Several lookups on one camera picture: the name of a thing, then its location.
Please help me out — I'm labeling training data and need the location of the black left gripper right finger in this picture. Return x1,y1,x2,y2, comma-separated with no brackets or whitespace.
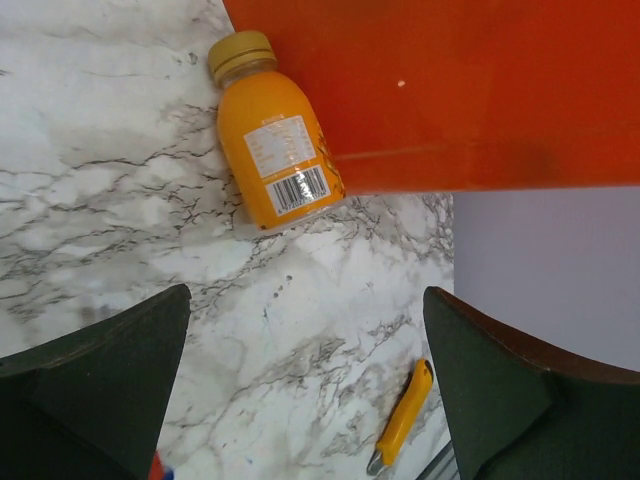
423,287,639,479

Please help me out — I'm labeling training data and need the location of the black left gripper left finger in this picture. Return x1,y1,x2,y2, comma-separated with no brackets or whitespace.
1,284,191,479

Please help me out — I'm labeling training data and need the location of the small orange juice bottle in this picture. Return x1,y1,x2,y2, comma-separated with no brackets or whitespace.
208,31,346,231

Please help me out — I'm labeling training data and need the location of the orange plastic bin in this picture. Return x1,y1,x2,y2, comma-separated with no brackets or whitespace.
225,0,639,195

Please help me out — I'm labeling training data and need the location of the red blue screwdriver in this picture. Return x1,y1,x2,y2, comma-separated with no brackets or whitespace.
148,452,175,480

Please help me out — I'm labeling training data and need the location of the yellow utility knife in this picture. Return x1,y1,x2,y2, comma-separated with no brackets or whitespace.
366,358,434,477

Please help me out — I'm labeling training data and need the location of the right aluminium frame rail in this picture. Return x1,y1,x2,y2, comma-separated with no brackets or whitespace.
416,441,460,480

